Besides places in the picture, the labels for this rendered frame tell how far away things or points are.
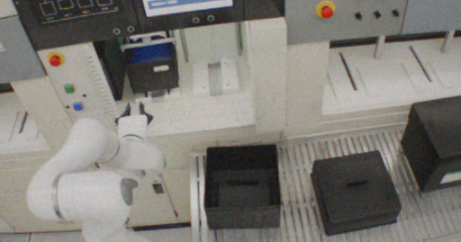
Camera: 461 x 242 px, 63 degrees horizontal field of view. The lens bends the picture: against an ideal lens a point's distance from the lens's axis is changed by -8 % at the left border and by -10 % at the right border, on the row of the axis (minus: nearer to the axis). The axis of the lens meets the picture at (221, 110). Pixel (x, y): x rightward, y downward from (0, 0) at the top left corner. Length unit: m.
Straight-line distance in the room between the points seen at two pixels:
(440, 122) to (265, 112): 0.70
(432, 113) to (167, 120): 1.12
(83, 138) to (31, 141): 1.15
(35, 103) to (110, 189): 0.97
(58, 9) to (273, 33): 0.71
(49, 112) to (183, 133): 0.57
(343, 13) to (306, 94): 0.41
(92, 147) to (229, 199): 0.87
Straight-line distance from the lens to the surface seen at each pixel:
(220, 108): 1.85
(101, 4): 1.38
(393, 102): 1.93
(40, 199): 0.89
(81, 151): 0.92
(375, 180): 1.66
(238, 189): 1.71
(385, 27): 1.57
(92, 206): 0.85
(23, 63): 1.60
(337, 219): 1.55
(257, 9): 1.39
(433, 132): 1.67
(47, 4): 1.42
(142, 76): 1.82
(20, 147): 2.07
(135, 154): 1.18
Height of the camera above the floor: 2.22
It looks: 47 degrees down
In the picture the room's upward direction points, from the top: 8 degrees counter-clockwise
